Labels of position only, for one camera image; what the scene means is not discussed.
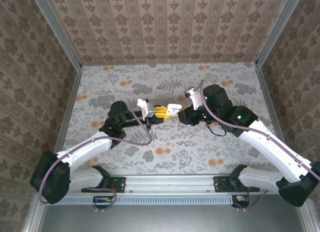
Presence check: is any aluminium table back rail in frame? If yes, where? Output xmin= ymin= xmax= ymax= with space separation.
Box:
xmin=81 ymin=62 xmax=258 ymax=67

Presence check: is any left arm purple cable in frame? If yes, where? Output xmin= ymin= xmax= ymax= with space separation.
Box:
xmin=38 ymin=103 xmax=153 ymax=212

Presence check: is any floral patterned table cover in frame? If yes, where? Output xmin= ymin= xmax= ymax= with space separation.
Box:
xmin=56 ymin=63 xmax=300 ymax=176

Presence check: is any grey sheet metal panel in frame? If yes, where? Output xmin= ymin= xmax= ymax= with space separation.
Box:
xmin=37 ymin=194 xmax=311 ymax=232

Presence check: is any grey slotted cable duct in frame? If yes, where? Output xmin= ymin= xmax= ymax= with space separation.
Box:
xmin=46 ymin=194 xmax=236 ymax=205

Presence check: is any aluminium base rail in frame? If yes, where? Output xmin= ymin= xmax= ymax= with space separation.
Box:
xmin=81 ymin=175 xmax=261 ymax=194

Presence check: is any white earbud charging case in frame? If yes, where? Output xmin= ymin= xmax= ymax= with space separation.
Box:
xmin=166 ymin=103 xmax=183 ymax=115

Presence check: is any aluminium table side rail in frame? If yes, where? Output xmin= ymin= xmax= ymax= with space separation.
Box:
xmin=254 ymin=65 xmax=296 ymax=157
xmin=53 ymin=66 xmax=84 ymax=152

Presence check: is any small electronics board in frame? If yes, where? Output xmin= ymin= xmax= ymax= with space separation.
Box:
xmin=92 ymin=195 xmax=114 ymax=209
xmin=231 ymin=194 xmax=251 ymax=208

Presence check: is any aluminium corner post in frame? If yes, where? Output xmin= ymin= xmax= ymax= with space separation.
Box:
xmin=28 ymin=0 xmax=84 ymax=70
xmin=255 ymin=0 xmax=305 ymax=68

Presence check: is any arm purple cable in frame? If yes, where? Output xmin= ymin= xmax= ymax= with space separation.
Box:
xmin=197 ymin=79 xmax=320 ymax=210
xmin=38 ymin=103 xmax=153 ymax=212

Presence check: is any thin black cable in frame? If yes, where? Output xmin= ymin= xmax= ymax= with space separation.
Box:
xmin=206 ymin=121 xmax=228 ymax=137

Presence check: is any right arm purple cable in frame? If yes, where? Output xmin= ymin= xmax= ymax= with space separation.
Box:
xmin=197 ymin=79 xmax=320 ymax=210

